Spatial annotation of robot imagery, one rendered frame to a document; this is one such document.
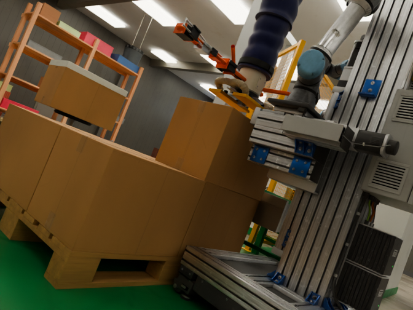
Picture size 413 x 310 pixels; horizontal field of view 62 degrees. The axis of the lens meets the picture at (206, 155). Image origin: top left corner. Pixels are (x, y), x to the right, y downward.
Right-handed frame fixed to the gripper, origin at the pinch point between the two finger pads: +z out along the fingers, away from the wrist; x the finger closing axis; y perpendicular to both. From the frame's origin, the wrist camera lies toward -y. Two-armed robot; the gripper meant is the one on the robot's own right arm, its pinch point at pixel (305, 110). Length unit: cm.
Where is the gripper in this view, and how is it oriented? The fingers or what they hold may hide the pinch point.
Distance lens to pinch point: 228.1
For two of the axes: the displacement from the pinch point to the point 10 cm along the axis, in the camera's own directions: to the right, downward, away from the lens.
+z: -3.6, 9.3, -0.5
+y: -5.9, -2.7, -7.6
